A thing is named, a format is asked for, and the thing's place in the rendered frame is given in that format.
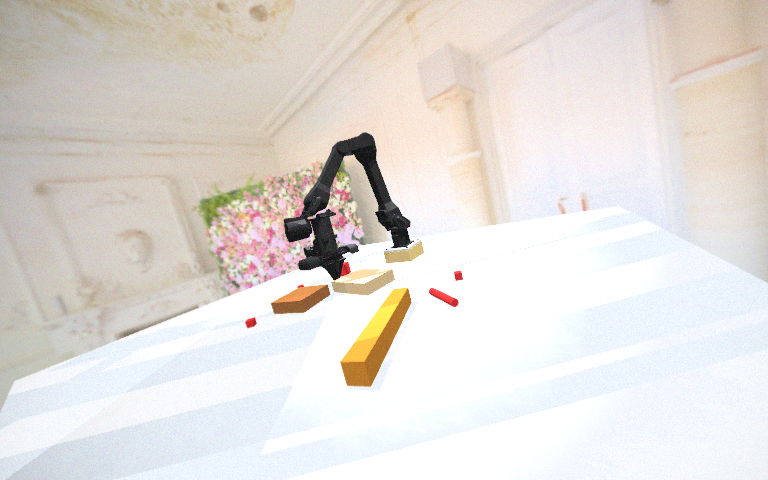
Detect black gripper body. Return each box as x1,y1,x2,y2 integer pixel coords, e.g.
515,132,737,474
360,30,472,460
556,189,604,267
298,231,359,270

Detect red cylinder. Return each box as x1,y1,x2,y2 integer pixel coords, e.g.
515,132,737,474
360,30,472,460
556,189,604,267
429,288,459,307

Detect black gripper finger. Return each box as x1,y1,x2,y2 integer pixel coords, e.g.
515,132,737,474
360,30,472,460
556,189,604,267
332,257,346,278
319,262,338,280

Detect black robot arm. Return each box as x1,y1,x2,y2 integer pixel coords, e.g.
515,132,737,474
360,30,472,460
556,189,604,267
283,132,414,248

